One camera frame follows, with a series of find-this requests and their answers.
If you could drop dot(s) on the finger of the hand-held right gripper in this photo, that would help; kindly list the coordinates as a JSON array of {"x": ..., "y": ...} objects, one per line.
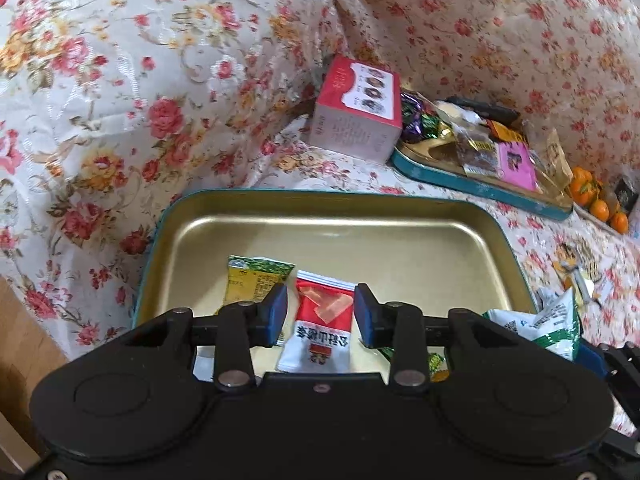
[{"x": 592, "y": 360}]

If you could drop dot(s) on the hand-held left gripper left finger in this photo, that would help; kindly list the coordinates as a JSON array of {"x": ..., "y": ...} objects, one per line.
[{"x": 277, "y": 316}]

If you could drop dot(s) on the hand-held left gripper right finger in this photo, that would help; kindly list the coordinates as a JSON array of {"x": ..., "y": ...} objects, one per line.
[{"x": 362, "y": 316}]

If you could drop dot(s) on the yellow and green snack packet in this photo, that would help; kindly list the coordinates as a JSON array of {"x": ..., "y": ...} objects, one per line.
[{"x": 250, "y": 285}]

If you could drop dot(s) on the red and white snack packet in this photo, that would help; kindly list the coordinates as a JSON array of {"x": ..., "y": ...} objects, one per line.
[{"x": 317, "y": 330}]

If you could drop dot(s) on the green and white snack packet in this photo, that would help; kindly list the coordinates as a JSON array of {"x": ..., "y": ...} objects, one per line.
[{"x": 540, "y": 325}]

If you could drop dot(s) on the gold tin tray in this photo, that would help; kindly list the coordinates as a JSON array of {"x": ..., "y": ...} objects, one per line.
[{"x": 325, "y": 240}]

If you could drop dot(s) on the pile of wrapped snacks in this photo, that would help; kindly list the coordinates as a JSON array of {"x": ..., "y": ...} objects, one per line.
[{"x": 450, "y": 125}]

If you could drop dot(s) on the scattered small packets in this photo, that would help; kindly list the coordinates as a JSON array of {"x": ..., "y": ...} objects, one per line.
[{"x": 582, "y": 272}]

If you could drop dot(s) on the small oranges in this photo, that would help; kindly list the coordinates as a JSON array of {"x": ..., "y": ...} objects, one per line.
[{"x": 595, "y": 221}]

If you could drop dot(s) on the orange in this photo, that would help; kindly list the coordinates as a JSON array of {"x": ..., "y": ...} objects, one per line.
[
  {"x": 600, "y": 210},
  {"x": 620, "y": 221},
  {"x": 582, "y": 185}
]

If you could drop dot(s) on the teal tin tray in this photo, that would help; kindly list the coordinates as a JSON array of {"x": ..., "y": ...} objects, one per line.
[{"x": 450, "y": 180}]

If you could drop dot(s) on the small dark box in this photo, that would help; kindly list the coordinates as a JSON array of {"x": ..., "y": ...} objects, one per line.
[{"x": 624, "y": 192}]

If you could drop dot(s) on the red and white box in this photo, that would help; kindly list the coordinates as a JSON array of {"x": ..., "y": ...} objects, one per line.
[{"x": 357, "y": 125}]

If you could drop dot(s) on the pink snack packet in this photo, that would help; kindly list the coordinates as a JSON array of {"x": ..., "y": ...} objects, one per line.
[{"x": 517, "y": 165}]

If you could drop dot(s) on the black flat object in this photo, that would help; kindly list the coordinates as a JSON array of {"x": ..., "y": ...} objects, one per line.
[{"x": 480, "y": 107}]

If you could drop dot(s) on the floral sofa cover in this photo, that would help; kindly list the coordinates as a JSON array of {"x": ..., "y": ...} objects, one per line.
[{"x": 125, "y": 85}]

